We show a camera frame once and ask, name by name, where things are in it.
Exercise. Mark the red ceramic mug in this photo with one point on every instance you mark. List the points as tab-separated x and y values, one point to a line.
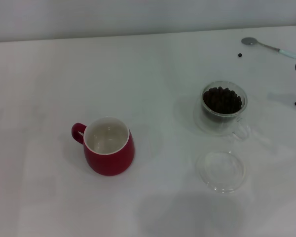
108	160

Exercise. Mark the clear glass dish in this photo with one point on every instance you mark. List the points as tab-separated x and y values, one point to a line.
220	172

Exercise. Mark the pile of coffee beans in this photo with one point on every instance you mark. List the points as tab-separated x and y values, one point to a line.
222	100

